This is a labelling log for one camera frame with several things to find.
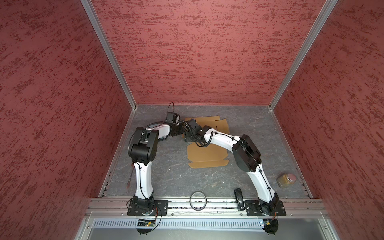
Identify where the black desk calculator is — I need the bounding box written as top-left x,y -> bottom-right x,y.
148,122 -> 167,141

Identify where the aluminium front rail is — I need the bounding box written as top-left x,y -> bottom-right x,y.
86,197 -> 329,219

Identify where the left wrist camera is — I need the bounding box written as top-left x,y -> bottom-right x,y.
165,112 -> 180,124

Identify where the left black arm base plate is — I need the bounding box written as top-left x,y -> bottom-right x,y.
127,199 -> 169,217

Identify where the brown cardboard box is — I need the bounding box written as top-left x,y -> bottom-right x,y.
187,116 -> 230,169

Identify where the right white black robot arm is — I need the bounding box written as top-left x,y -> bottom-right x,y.
179,119 -> 280,215

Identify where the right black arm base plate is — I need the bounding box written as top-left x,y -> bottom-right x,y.
244,200 -> 287,217

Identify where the black rubber ring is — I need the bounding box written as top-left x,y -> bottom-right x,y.
189,191 -> 208,212

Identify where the white perforated cable duct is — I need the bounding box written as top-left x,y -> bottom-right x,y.
92,218 -> 264,232

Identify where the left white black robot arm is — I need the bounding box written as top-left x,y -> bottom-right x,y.
129,122 -> 183,212

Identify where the jar with pink lid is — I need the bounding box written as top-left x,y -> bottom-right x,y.
277,173 -> 297,189

